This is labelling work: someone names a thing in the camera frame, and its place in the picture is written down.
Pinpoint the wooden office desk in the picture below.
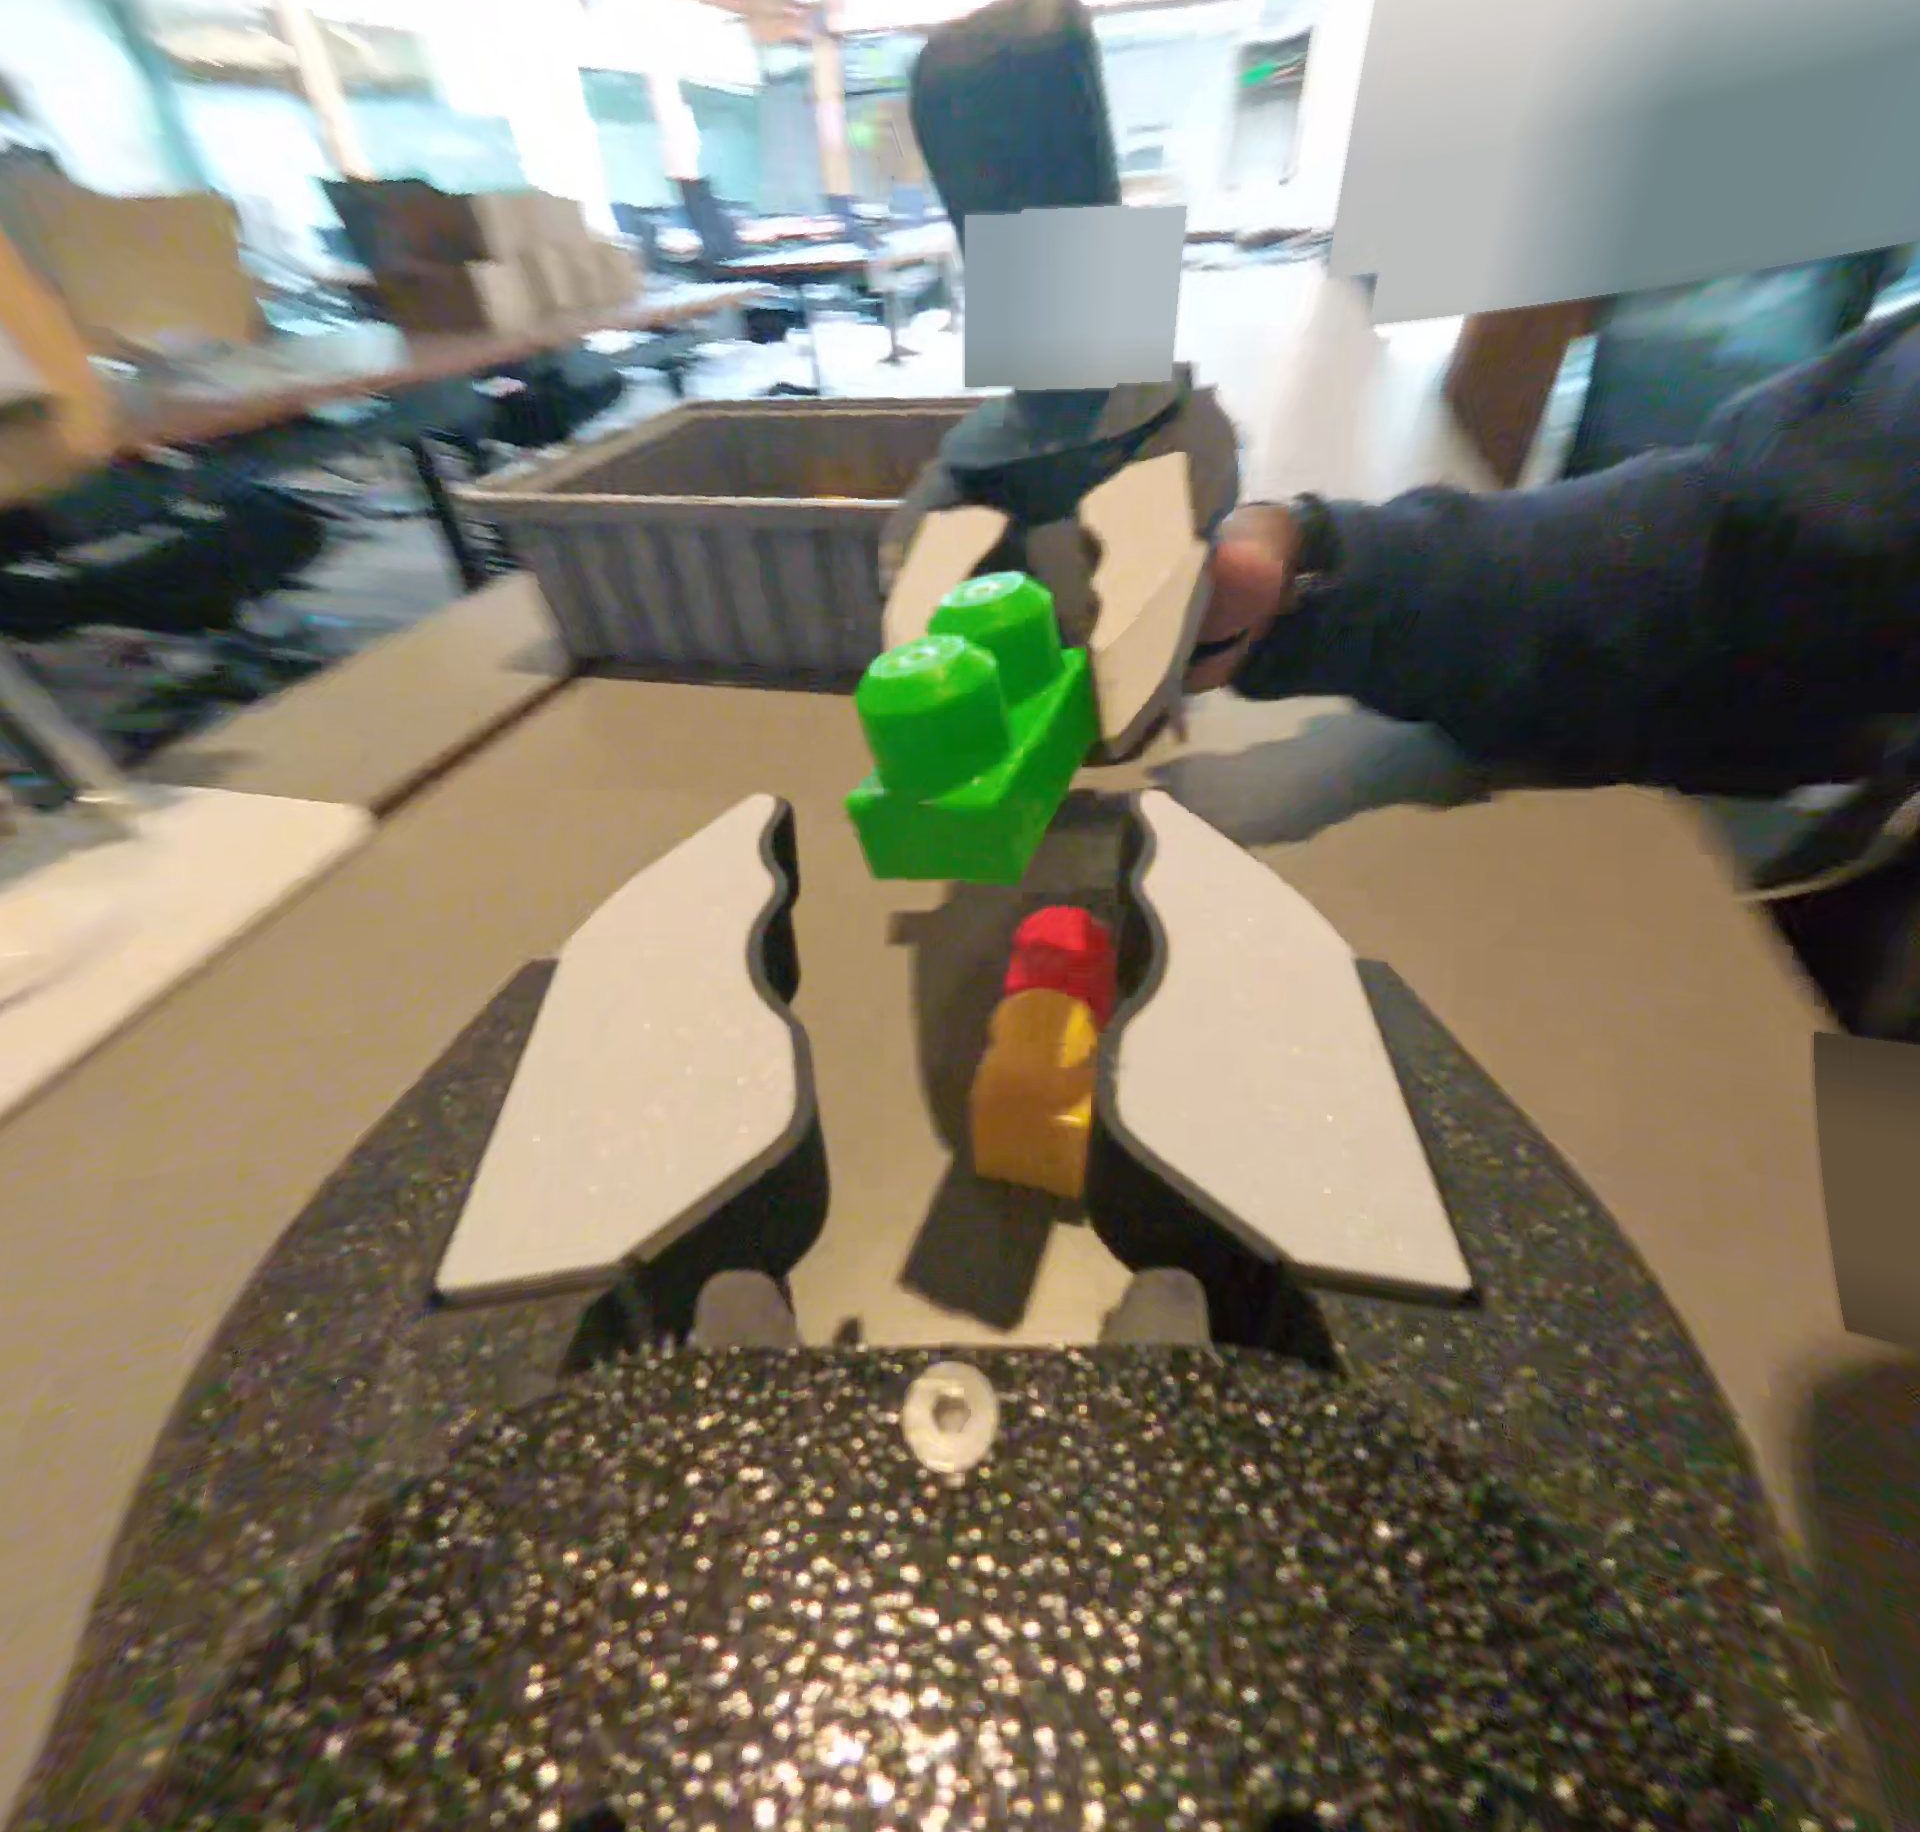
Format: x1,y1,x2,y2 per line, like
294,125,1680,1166
0,277,769,451

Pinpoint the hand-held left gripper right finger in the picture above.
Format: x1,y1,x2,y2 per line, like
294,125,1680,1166
1095,788,1475,1305

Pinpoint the grey plastic bin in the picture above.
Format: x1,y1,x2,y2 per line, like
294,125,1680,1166
453,396,993,669

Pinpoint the stack of cardboard boxes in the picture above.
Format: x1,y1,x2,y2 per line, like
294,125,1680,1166
371,190,645,343

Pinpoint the black office chair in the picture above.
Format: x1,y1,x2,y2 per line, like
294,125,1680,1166
0,467,327,650

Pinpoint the white rounded board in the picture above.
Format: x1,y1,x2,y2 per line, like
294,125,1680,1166
0,788,371,1117

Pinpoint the person's right hand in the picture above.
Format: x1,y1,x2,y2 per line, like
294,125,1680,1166
1196,500,1305,695

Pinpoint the yellow single-stud mega block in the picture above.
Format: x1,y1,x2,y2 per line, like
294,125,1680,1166
968,990,1103,1204

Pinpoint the red mega block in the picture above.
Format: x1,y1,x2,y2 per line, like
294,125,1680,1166
1001,907,1120,1031

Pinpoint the person's right forearm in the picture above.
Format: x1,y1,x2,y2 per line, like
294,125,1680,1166
1235,313,1920,801

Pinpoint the green two-stud mega block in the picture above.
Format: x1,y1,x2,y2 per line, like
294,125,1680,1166
844,572,1097,887

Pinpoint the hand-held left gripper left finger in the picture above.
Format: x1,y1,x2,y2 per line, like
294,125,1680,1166
434,798,826,1299

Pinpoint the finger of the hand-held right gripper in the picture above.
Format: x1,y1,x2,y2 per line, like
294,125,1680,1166
1077,450,1215,771
884,508,1010,651

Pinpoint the wooden support post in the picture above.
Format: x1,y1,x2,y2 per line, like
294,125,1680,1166
1446,297,1602,486

